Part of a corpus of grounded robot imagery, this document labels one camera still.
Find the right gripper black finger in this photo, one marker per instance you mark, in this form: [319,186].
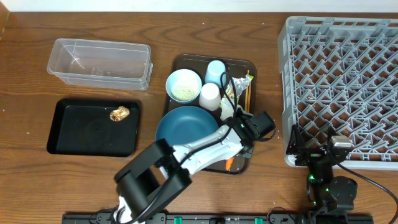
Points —
[296,143]
[331,137]

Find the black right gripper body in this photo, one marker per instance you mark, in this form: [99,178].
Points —
[310,156]

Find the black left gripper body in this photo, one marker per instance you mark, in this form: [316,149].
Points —
[249,155]

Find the orange carrot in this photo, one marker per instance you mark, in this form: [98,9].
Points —
[229,163]

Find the large dark blue bowl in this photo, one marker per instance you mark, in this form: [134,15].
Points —
[185,124]

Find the light blue small bowl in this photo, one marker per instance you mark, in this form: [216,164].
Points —
[183,86]

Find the brown food scrap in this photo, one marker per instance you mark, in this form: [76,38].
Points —
[119,114]

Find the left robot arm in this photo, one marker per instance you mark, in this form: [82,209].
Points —
[161,172]

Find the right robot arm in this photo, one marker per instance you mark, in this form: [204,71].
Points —
[333,196]

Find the grey plastic dishwasher rack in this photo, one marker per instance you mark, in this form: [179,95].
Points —
[341,73]

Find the black waste tray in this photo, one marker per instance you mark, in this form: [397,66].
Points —
[83,127]

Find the crumpled white paper napkin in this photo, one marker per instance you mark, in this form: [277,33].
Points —
[227,110]

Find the silver green snack wrapper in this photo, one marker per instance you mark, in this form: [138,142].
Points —
[240,85]

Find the dark brown serving tray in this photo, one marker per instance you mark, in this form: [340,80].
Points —
[236,68]

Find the light blue plastic cup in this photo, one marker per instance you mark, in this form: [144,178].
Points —
[214,71]

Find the clear plastic bin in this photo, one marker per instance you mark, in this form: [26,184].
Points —
[102,64]

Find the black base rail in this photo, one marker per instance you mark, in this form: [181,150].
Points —
[163,218]

